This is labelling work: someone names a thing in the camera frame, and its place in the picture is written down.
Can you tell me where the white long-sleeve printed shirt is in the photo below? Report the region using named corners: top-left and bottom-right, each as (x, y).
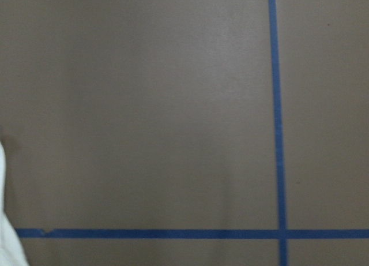
top-left (1, 144), bottom-right (29, 266)

